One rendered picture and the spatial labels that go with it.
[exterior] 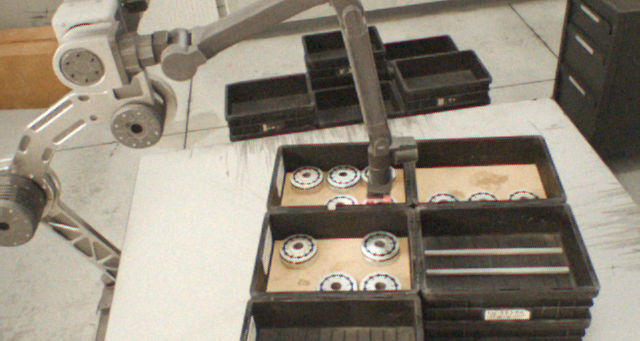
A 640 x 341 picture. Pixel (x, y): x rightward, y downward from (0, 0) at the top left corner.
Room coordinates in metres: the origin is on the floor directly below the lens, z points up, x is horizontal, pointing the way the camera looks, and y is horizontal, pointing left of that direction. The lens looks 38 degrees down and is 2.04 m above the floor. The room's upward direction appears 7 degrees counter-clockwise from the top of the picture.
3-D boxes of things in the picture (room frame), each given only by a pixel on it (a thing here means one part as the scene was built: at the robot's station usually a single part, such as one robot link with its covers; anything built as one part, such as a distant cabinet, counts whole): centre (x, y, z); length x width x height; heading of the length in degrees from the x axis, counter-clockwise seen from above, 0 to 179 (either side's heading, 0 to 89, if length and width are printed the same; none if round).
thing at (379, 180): (1.30, -0.16, 0.98); 0.10 x 0.07 x 0.07; 167
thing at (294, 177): (1.48, 0.05, 0.86); 0.10 x 0.10 x 0.01
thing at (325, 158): (1.39, -0.05, 0.87); 0.40 x 0.30 x 0.11; 82
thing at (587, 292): (1.04, -0.41, 0.92); 0.40 x 0.30 x 0.02; 82
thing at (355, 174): (1.47, -0.07, 0.86); 0.10 x 0.10 x 0.01
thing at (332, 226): (1.10, -0.01, 0.87); 0.40 x 0.30 x 0.11; 82
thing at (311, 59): (2.87, -0.19, 0.37); 0.40 x 0.30 x 0.45; 93
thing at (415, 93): (2.49, -0.60, 0.37); 0.40 x 0.30 x 0.45; 93
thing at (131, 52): (1.24, 0.37, 1.45); 0.09 x 0.08 x 0.12; 2
